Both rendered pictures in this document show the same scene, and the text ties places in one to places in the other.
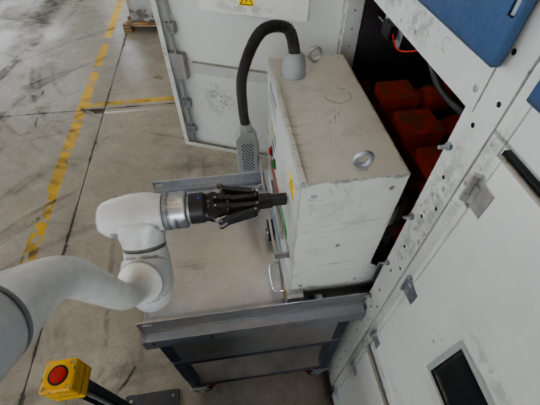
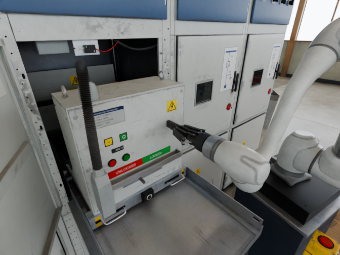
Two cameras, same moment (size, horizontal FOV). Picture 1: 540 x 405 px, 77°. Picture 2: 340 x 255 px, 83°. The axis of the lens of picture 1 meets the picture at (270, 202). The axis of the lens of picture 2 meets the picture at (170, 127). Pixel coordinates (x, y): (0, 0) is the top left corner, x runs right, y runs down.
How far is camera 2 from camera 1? 1.16 m
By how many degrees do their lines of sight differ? 87
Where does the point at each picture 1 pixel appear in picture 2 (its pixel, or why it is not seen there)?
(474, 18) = (156, 10)
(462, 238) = (183, 63)
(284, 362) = not seen: hidden behind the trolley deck
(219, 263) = (185, 219)
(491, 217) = (185, 49)
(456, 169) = (167, 55)
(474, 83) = (158, 29)
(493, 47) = (165, 13)
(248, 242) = (159, 212)
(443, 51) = (141, 29)
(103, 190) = not seen: outside the picture
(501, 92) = (167, 25)
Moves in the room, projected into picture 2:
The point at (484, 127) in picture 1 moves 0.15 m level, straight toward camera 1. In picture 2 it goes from (167, 37) to (197, 37)
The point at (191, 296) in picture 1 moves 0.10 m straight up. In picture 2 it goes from (217, 220) to (220, 204)
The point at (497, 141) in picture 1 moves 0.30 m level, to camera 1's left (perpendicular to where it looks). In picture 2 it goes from (172, 37) to (212, 38)
